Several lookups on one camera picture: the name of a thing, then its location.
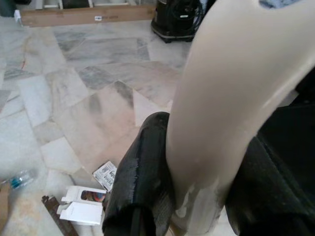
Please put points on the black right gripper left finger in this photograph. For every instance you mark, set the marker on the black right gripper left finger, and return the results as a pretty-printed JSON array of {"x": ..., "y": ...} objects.
[{"x": 137, "y": 177}]

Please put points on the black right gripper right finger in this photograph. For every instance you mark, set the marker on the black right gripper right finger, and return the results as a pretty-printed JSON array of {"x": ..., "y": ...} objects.
[{"x": 265, "y": 201}]

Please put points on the crumpled printed paper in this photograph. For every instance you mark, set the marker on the crumpled printed paper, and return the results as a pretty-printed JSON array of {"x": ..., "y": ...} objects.
[{"x": 105, "y": 172}]

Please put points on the opened white cardboard package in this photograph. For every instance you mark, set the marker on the opened white cardboard package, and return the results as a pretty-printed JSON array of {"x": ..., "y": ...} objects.
[{"x": 81, "y": 212}]

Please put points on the black plastic panel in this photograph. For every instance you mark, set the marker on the black plastic panel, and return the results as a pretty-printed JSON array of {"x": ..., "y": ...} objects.
[{"x": 295, "y": 127}]

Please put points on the dark brown wooden stick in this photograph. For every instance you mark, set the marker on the dark brown wooden stick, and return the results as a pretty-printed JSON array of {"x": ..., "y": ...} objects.
[{"x": 59, "y": 218}]

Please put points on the clear plastic water bottle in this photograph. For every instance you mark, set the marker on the clear plastic water bottle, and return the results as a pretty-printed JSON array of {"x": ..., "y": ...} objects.
[{"x": 21, "y": 179}]

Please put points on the flat brown cardboard piece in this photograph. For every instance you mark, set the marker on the flat brown cardboard piece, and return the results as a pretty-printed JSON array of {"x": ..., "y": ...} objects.
[{"x": 3, "y": 209}]

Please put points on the black canister vacuum cleaner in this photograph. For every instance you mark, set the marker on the black canister vacuum cleaner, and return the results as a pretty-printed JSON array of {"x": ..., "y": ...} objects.
[{"x": 172, "y": 22}]

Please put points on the long brown cardboard box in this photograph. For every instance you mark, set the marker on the long brown cardboard box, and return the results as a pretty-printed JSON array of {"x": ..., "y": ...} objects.
[{"x": 73, "y": 16}]

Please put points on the blue cloth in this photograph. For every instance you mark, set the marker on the blue cloth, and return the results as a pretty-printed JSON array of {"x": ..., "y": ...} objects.
[{"x": 268, "y": 3}]

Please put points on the dark round bin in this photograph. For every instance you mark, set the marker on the dark round bin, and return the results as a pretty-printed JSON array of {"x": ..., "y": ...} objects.
[{"x": 6, "y": 6}]

